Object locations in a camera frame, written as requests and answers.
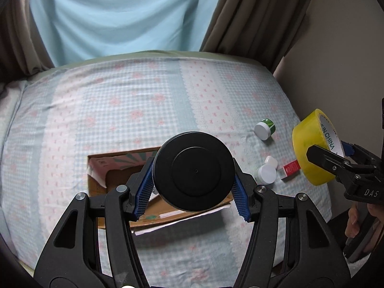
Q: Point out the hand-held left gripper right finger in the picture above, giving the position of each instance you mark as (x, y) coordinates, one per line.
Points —
(241, 196)

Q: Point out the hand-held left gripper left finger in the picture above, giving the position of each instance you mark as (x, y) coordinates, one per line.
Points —
(143, 189)

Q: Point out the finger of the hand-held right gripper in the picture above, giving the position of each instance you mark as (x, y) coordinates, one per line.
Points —
(361, 154)
(325, 159)

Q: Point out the yellow packing tape roll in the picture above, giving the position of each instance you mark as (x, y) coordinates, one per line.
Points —
(306, 138)

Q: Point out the cardboard box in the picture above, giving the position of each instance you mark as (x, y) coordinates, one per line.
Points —
(96, 186)

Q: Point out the black round jar lid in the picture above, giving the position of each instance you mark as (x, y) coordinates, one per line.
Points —
(193, 171)

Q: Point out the person's right hand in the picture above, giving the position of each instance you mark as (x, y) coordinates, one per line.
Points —
(352, 222)

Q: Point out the plain white jar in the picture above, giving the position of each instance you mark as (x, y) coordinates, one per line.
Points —
(267, 174)

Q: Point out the small red and white box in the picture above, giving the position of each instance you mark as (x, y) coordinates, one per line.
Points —
(289, 169)

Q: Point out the small white bottle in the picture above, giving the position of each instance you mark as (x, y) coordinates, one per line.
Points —
(271, 161)

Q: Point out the white jar with green label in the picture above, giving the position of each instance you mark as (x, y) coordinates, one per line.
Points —
(262, 129)

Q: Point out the white fuzzy cloth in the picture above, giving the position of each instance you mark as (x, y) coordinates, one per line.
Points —
(361, 264)

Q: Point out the checkered floral bed sheet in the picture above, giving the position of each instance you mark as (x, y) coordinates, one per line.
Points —
(120, 105)

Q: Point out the brown curtain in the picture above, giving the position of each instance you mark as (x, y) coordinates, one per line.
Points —
(18, 30)
(255, 18)

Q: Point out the light blue sheer curtain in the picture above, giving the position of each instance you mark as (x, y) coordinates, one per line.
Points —
(120, 15)

